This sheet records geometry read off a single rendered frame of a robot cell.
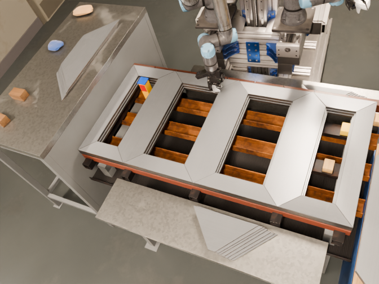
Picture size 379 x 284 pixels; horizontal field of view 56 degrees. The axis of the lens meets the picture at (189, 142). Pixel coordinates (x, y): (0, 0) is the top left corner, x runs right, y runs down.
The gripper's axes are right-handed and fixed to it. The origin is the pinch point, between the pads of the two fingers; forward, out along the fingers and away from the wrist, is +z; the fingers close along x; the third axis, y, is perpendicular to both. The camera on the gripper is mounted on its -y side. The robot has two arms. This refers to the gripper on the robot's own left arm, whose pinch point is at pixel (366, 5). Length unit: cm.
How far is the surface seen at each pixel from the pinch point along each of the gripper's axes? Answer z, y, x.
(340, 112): 6, 61, 13
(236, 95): -22, 52, 64
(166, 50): -185, 129, 130
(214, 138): 6, 49, 82
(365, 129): 21, 60, 6
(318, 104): -2, 57, 22
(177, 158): 2, 63, 110
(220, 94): -25, 50, 73
